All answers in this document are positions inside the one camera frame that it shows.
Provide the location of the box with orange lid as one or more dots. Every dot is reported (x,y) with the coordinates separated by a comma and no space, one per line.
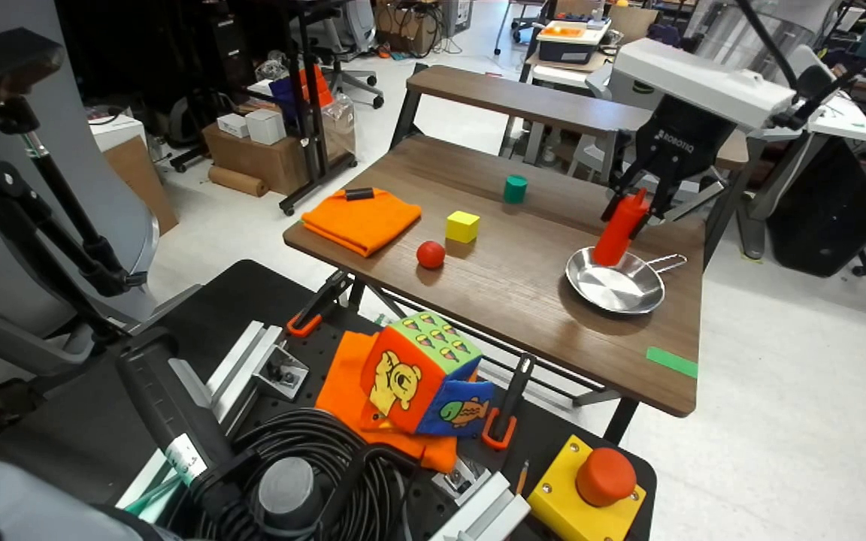
(568,35)

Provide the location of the black camera on tripod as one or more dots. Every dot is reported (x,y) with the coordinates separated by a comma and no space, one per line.
(2,65)

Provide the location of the silver metal pan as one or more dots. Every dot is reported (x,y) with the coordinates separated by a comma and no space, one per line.
(615,283)

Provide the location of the black upholstered chair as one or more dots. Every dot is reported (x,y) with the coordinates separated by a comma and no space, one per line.
(835,207)

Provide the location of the red ball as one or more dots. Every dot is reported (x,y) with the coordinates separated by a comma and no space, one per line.
(430,254)

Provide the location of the small black flat object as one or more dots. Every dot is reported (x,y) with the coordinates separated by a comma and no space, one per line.
(358,194)

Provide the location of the colourful plush cube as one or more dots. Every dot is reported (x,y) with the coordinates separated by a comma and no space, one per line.
(421,378)

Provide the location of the red emergency button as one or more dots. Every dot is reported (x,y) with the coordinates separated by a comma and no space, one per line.
(606,477)

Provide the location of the yellow cube block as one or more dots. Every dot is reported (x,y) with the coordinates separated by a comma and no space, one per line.
(460,228)

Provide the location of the tall cardboard box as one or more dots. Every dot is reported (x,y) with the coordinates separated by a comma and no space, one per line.
(142,181)

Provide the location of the white small box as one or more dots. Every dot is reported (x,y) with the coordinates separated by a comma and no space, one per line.
(265,125)
(233,125)

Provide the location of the yellow button box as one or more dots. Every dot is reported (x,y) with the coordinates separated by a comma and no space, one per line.
(557,501)

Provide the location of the wooden table shelf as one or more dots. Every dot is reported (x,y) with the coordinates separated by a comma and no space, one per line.
(533,100)

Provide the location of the brown cardboard roll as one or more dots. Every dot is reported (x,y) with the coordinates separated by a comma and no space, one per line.
(239,181)

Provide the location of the orange squeeze bottle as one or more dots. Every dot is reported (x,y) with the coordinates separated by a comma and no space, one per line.
(621,230)

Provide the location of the large open cardboard box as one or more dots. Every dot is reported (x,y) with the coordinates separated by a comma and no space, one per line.
(270,160)

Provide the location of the grey round knob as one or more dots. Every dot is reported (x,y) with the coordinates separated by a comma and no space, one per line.
(285,492)

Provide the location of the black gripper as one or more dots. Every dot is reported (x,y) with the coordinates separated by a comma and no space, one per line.
(688,135)

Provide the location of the folded orange cloth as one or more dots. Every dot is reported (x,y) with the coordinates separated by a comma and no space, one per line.
(362,225)

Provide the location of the green tape strip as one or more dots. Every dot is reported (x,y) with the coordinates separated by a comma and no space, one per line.
(670,362)

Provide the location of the crumpled orange cloth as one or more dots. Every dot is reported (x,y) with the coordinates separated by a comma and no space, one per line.
(346,385)

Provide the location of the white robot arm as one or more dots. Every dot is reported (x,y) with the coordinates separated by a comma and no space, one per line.
(704,78)

